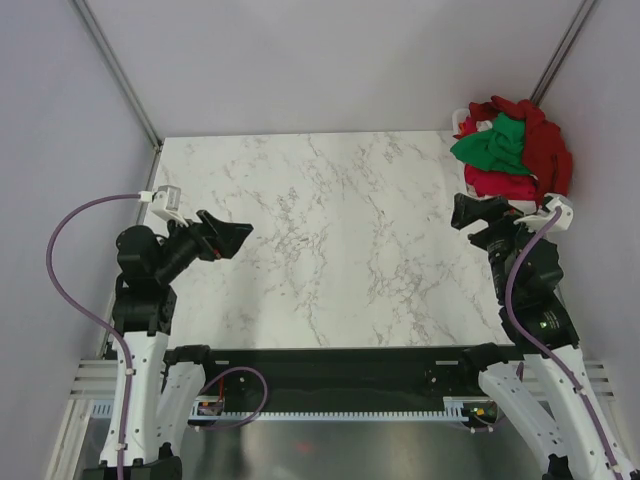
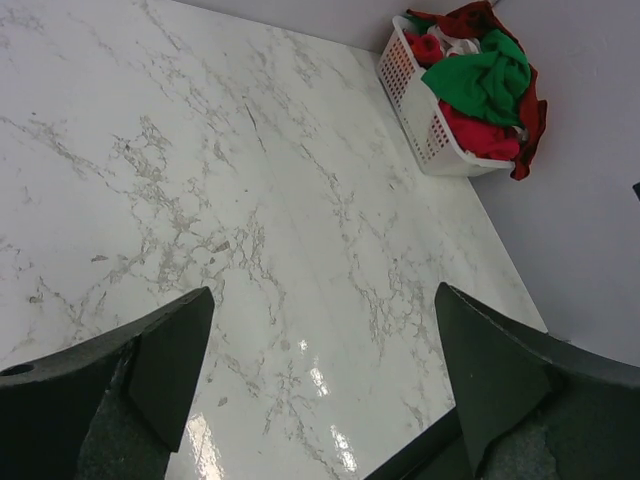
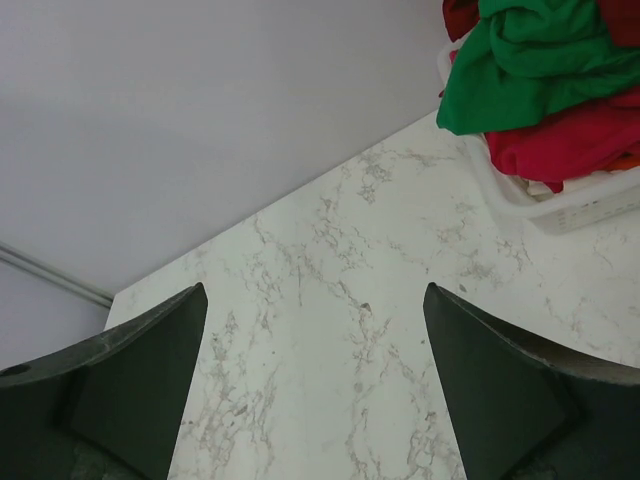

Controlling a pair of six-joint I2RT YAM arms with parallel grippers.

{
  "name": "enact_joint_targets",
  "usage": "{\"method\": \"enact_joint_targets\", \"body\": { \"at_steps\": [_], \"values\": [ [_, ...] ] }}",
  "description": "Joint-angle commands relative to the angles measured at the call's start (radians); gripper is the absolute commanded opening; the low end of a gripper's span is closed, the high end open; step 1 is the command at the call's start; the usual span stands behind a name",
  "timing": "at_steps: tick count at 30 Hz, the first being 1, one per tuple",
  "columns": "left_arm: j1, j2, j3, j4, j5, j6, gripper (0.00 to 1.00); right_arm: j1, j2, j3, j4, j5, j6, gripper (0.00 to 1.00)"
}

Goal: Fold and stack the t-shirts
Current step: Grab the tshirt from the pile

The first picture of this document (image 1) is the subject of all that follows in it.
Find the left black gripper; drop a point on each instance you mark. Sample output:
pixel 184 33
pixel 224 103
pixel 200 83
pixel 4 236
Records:
pixel 231 235

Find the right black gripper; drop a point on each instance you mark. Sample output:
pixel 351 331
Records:
pixel 497 211

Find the dark red t shirt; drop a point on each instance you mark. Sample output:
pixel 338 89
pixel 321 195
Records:
pixel 545 152

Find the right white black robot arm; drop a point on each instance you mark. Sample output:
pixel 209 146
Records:
pixel 569 433

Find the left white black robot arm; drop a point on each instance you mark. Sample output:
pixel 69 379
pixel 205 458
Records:
pixel 156 387

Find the bright red t shirt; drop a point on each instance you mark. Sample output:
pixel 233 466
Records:
pixel 496 183

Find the green t shirt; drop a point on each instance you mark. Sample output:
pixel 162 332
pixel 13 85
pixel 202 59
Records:
pixel 499 149

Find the white laundry basket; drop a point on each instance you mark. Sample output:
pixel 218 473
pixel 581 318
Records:
pixel 463 126

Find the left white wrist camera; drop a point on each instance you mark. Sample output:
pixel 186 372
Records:
pixel 164 203

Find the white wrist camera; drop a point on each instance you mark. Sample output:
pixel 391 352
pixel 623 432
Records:
pixel 164 203
pixel 555 214

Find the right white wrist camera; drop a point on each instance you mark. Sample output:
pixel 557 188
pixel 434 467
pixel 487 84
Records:
pixel 555 214

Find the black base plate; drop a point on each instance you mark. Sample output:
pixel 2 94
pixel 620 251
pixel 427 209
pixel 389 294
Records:
pixel 342 380

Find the white slotted cable duct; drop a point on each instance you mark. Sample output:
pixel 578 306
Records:
pixel 453 411

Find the right aluminium frame post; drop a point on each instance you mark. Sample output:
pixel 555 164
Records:
pixel 568 40

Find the aluminium frame post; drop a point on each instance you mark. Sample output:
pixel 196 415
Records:
pixel 99 39
pixel 568 40

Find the left aluminium frame post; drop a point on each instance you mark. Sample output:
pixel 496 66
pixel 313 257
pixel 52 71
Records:
pixel 99 39

